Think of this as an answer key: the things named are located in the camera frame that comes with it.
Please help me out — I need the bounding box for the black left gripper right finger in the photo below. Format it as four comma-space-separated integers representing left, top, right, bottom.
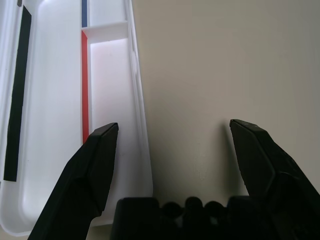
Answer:
229, 118, 320, 240

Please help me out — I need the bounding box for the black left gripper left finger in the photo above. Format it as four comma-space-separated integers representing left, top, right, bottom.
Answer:
28, 122, 119, 240

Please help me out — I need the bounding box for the white plastic pencil case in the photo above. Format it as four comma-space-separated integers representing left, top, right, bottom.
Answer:
0, 0, 154, 237

